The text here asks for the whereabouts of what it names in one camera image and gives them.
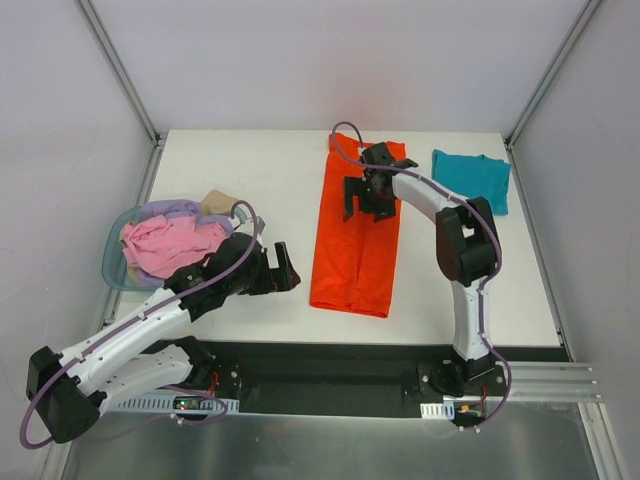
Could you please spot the orange t shirt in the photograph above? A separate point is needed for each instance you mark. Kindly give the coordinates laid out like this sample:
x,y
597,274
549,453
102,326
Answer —
x,y
355,259

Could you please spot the folded teal t shirt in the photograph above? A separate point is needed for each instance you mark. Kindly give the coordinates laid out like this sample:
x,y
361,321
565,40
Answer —
x,y
474,176

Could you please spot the white cable duct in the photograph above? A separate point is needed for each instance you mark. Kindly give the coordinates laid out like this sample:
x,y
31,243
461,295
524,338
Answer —
x,y
438,411
159,403

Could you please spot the lavender t shirt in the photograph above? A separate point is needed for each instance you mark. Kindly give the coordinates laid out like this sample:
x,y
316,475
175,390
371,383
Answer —
x,y
186,208

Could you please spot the right aluminium frame post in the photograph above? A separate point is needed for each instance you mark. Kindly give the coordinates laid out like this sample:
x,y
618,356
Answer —
x,y
571,39

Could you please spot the right white cable duct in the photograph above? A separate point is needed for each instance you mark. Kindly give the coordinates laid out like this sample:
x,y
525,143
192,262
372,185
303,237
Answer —
x,y
438,411

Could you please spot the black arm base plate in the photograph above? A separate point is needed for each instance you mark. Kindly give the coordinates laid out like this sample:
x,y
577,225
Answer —
x,y
344,380

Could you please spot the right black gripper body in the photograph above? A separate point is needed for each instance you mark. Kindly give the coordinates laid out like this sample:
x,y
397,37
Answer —
x,y
364,195

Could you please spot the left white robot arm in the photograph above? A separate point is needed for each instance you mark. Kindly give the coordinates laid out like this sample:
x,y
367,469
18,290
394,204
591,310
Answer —
x,y
70,390

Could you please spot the pink t shirt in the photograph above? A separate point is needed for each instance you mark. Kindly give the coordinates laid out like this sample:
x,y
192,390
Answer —
x,y
160,245

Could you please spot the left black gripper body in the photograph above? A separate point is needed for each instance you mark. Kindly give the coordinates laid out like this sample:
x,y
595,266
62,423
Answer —
x,y
270,272

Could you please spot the beige t shirt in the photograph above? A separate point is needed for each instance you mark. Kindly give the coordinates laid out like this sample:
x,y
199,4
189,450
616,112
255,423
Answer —
x,y
217,203

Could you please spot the aluminium frame post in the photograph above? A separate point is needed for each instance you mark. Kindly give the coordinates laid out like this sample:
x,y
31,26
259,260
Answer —
x,y
571,39
98,30

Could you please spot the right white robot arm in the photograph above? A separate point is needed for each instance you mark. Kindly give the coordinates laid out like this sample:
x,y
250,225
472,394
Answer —
x,y
468,251

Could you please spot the left white cable duct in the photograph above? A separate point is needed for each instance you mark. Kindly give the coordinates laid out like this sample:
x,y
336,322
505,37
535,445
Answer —
x,y
159,403

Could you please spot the translucent blue basket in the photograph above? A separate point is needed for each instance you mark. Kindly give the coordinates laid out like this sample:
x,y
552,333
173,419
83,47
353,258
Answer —
x,y
114,266

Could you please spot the aluminium front rail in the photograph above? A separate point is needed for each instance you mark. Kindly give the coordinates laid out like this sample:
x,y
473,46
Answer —
x,y
555,382

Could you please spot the left aluminium frame post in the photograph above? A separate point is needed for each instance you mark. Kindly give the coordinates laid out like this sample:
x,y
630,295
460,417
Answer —
x,y
98,30

